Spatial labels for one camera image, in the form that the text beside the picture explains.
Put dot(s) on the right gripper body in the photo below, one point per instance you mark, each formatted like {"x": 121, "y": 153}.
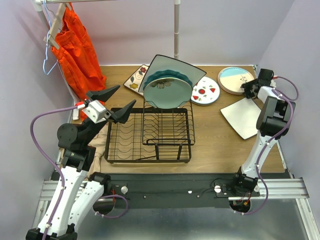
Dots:
{"x": 248, "y": 93}

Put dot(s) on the blue and cream round plate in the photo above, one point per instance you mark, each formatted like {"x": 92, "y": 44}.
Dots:
{"x": 231, "y": 92}

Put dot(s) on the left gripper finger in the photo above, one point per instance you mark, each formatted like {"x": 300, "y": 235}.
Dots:
{"x": 122, "y": 115}
{"x": 102, "y": 95}

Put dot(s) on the watermelon round plate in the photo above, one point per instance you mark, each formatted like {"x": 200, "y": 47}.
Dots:
{"x": 205, "y": 92}

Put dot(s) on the black wire dish rack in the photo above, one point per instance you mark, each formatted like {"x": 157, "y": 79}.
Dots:
{"x": 152, "y": 135}

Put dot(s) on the white clothes rack frame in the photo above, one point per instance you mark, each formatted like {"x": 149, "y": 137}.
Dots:
{"x": 38, "y": 6}

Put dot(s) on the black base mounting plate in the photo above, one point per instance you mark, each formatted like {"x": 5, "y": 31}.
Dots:
{"x": 176, "y": 190}

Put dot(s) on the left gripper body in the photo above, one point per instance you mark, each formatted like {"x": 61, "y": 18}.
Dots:
{"x": 110, "y": 118}

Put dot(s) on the teal rimmed plate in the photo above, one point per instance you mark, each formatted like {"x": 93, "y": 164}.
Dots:
{"x": 167, "y": 74}

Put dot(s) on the grey square plate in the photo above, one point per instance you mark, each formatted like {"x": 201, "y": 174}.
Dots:
{"x": 242, "y": 116}

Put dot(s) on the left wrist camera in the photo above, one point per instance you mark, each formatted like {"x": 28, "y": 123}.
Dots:
{"x": 96, "y": 112}

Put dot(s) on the wooden clip hanger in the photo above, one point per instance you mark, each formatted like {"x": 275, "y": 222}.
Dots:
{"x": 54, "y": 29}

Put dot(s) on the flower square plate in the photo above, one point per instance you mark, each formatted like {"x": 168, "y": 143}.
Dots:
{"x": 134, "y": 81}

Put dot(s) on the blue wire hanger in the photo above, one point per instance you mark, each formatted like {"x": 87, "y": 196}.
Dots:
{"x": 47, "y": 45}

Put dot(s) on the beige cloth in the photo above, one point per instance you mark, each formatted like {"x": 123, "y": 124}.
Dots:
{"x": 98, "y": 150}

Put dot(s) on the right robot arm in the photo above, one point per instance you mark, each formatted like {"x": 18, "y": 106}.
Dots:
{"x": 273, "y": 123}

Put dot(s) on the large white square plate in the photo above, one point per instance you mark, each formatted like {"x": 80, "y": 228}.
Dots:
{"x": 162, "y": 63}

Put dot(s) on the orange shorts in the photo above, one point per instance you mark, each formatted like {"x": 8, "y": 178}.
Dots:
{"x": 77, "y": 56}

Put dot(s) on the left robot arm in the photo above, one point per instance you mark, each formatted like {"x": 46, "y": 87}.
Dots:
{"x": 76, "y": 191}

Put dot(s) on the mint green flower plate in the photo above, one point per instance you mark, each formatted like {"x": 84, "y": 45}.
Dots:
{"x": 168, "y": 92}

